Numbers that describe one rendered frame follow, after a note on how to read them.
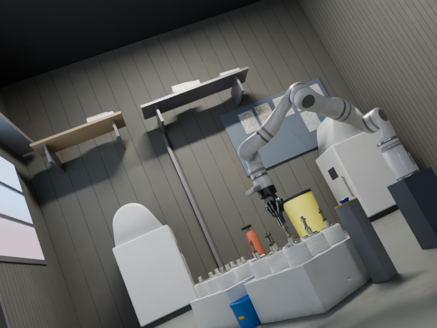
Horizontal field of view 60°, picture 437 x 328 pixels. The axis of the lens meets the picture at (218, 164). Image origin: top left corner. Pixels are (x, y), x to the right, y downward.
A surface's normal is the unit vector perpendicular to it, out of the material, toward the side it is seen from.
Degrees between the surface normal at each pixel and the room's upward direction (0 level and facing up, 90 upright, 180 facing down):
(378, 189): 90
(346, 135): 90
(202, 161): 90
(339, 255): 90
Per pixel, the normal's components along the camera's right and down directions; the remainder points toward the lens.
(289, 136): 0.08, -0.28
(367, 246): -0.77, 0.20
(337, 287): 0.50, -0.42
